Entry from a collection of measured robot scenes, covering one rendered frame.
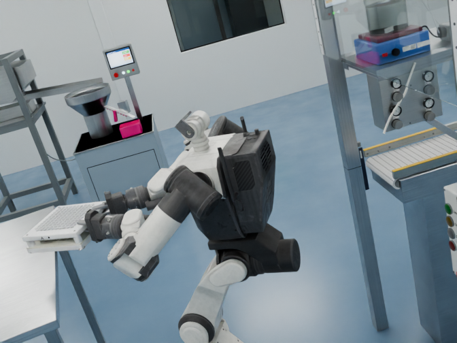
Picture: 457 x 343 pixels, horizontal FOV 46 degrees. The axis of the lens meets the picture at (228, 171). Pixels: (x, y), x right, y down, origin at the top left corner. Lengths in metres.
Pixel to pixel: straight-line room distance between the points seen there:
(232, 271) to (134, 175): 2.48
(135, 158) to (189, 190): 2.67
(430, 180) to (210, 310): 0.97
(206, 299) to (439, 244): 1.00
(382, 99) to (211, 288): 0.89
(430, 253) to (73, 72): 5.28
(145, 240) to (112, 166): 2.68
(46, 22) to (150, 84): 1.38
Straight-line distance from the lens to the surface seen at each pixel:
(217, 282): 1.92
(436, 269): 2.46
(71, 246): 2.05
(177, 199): 1.55
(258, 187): 1.66
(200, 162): 1.67
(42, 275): 2.25
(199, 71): 6.83
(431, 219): 2.33
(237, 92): 6.94
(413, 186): 2.18
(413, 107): 2.04
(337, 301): 3.06
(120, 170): 4.24
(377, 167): 2.28
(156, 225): 1.57
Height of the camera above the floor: 1.84
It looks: 21 degrees down
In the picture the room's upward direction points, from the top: 15 degrees counter-clockwise
